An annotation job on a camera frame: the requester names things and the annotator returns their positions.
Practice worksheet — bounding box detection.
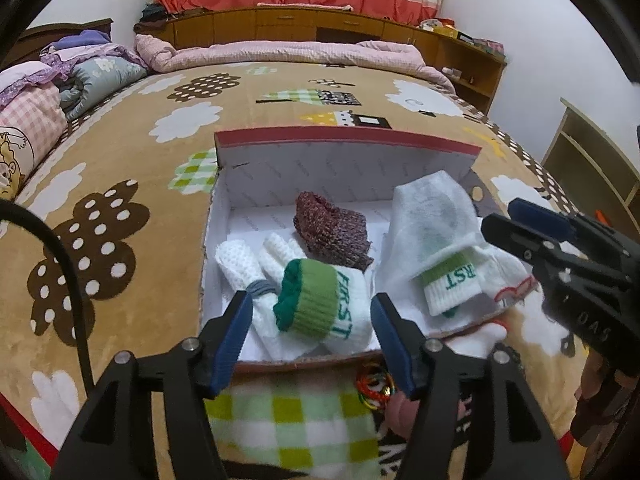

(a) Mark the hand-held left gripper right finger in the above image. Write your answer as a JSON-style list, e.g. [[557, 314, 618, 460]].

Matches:
[[370, 292, 573, 480]]

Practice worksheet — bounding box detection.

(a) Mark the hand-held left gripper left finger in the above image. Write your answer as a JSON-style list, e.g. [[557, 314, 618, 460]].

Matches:
[[50, 289, 255, 480]]

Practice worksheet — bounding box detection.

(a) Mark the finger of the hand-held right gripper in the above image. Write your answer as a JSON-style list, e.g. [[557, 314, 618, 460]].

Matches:
[[481, 212, 557, 267], [507, 198, 577, 242]]

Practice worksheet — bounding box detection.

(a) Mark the white sock red print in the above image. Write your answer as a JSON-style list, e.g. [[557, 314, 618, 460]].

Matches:
[[470, 247, 538, 311]]

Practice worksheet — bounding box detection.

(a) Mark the white knitted socks pair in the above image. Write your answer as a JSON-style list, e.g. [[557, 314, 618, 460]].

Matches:
[[215, 232, 303, 301]]

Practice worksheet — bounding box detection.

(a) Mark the white sock green band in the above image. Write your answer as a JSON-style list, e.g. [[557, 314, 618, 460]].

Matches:
[[375, 170, 493, 317]]

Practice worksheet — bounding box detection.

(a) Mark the maroon knit cloth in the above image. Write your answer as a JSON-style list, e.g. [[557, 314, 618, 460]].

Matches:
[[292, 191, 375, 271]]

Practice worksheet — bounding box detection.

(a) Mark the white cardboard box red rim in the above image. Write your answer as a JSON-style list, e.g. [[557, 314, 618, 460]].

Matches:
[[201, 129, 538, 373]]

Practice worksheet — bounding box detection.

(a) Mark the pink soft sponge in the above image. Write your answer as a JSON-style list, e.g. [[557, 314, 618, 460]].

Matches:
[[387, 392, 426, 436]]

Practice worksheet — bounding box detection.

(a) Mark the person's right hand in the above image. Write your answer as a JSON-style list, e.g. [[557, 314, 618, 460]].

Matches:
[[570, 347, 626, 446]]

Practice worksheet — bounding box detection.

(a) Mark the colourful rubber band bunch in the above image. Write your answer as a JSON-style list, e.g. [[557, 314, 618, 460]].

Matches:
[[355, 364, 398, 411]]

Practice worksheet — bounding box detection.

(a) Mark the light wooden shelf unit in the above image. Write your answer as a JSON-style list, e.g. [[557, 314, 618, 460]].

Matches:
[[540, 97, 640, 206]]

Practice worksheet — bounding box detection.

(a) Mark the clutter of small boxes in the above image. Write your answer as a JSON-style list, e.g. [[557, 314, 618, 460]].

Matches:
[[417, 17, 503, 51]]

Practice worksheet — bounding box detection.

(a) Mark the pink checked rolled quilt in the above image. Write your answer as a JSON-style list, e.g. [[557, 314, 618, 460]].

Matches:
[[135, 34, 456, 93]]

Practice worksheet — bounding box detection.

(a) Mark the grey blue floral quilt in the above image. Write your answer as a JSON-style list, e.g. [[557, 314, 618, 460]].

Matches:
[[57, 55, 151, 121]]

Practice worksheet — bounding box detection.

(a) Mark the pink checked cartoon quilt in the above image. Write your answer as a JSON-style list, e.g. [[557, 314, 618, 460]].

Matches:
[[0, 62, 68, 201]]

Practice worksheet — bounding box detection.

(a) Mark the pink folded cloth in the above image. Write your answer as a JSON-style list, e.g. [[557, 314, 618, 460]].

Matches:
[[257, 2, 353, 11]]

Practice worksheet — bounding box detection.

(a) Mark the long wooden cabinet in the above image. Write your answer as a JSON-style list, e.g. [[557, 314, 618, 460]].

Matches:
[[134, 7, 507, 116]]

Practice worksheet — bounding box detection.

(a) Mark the purple clothing pile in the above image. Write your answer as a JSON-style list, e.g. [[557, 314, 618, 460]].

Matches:
[[40, 29, 146, 68]]

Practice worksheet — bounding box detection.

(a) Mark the dark clothes pile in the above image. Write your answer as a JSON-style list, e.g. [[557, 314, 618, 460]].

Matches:
[[135, 2, 168, 23]]

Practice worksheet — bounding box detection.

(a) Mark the dark wooden headboard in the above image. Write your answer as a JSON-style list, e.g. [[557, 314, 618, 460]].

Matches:
[[10, 18, 115, 61]]

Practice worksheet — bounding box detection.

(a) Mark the black cable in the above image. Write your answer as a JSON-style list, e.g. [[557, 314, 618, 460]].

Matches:
[[0, 200, 96, 396]]

